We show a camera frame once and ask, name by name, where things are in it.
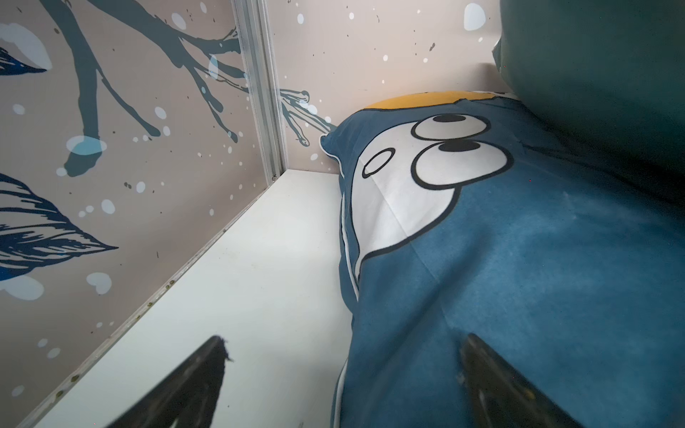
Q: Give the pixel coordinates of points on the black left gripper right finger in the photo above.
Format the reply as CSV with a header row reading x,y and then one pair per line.
x,y
501,396

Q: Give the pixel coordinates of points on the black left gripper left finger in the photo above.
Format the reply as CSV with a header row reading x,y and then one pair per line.
x,y
187,397

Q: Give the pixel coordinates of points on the blue cartoon pillow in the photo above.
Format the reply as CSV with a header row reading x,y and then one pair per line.
x,y
464,214

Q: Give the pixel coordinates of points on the teal cat pillow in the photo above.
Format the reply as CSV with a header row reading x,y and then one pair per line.
x,y
610,73

